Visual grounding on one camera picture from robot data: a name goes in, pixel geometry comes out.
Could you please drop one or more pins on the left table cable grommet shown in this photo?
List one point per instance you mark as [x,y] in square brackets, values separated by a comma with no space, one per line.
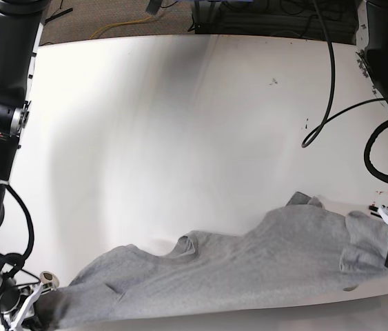
[49,278]

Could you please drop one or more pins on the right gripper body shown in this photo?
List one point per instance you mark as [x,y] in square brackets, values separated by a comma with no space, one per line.
[17,301]

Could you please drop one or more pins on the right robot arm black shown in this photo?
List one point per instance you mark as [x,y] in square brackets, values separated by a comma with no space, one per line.
[21,26]

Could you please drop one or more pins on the grey T-shirt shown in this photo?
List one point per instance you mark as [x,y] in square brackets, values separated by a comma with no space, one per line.
[296,252]

